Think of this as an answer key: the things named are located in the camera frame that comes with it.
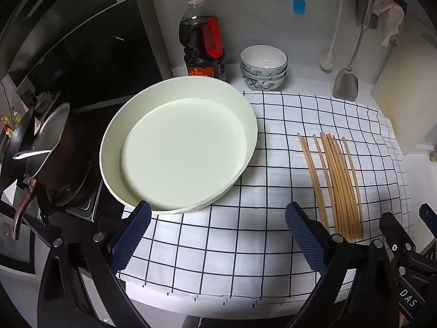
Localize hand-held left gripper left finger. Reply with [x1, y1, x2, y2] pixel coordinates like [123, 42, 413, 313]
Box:
[37, 201, 152, 328]

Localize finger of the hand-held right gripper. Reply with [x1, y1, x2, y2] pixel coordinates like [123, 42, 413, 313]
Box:
[379, 212, 415, 263]
[419, 203, 437, 243]

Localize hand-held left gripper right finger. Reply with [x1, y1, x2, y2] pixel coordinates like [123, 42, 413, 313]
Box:
[285, 201, 400, 328]

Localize bunch of wooden chopsticks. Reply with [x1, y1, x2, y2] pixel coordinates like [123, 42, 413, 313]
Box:
[297, 133, 364, 243]

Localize round white tray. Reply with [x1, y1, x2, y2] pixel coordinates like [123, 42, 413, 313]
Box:
[99, 77, 259, 215]

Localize white black checked cloth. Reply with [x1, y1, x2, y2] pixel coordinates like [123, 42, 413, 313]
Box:
[118, 90, 424, 299]

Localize dark wok with steel interior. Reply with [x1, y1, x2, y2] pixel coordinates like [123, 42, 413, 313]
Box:
[12, 102, 103, 212]

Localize black glass stove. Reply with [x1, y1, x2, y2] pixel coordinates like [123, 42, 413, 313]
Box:
[68, 104, 137, 233]

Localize pale cutting board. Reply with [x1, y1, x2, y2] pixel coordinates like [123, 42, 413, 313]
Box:
[370, 14, 437, 156]

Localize metal spatula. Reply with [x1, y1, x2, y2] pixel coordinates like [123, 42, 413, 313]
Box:
[333, 7, 373, 102]

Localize white blue patterned bowl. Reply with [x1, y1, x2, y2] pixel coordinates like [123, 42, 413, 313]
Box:
[241, 66, 287, 80]
[242, 75, 285, 92]
[240, 45, 288, 73]

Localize small colourful containers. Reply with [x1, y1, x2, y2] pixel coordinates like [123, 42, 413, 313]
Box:
[0, 113, 19, 137]

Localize white brush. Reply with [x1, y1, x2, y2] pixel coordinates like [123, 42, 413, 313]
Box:
[319, 0, 345, 73]

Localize black range hood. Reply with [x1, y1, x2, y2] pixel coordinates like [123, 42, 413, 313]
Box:
[0, 0, 171, 110]

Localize beige cloth rag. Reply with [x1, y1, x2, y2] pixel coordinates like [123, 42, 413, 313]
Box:
[371, 0, 405, 46]

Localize black pan with brown handle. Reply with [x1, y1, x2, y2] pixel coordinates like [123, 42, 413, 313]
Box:
[12, 164, 96, 241]

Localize soy sauce bottle red handle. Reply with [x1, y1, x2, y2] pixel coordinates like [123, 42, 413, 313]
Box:
[178, 0, 227, 83]

